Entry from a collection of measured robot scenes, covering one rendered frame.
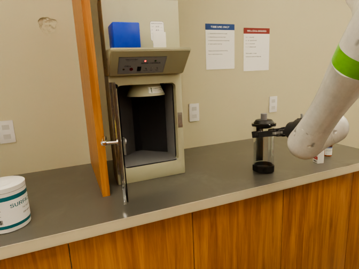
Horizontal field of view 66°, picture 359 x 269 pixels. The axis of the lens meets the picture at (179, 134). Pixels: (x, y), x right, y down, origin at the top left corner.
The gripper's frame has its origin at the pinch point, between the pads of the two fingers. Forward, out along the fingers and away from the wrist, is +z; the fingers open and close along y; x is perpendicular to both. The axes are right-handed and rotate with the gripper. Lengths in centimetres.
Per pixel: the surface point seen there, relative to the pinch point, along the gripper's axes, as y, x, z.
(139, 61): 54, -35, 1
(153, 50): 49, -38, -3
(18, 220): 101, 16, 0
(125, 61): 60, -35, 1
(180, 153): 35.2, 4.7, 18.1
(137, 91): 53, -26, 16
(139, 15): 51, -54, 4
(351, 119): -141, 2, 59
